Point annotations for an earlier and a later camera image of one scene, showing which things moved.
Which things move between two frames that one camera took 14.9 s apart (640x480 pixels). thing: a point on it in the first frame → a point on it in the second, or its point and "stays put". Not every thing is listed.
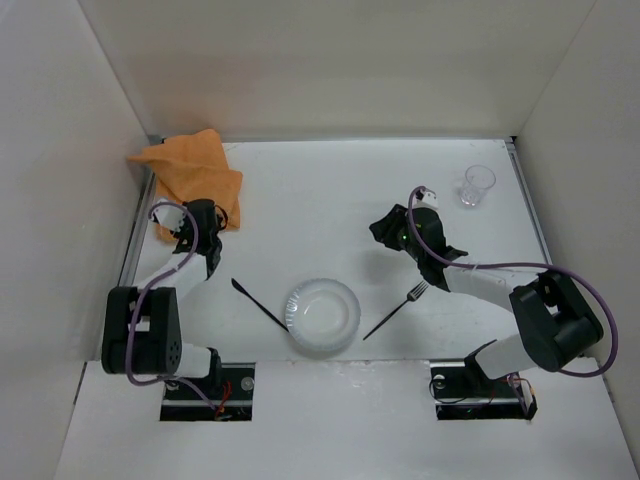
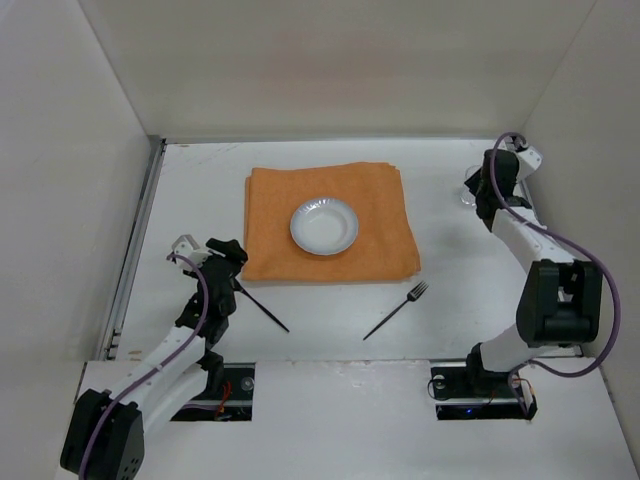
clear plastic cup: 478,179 stays put
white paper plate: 322,315 → 323,226
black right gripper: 388,230 → 480,189
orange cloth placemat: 193,167 → 385,245
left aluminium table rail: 130,264 stays put
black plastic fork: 411,296 stays put
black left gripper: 215,220 → 223,298
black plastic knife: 239,288 stays put
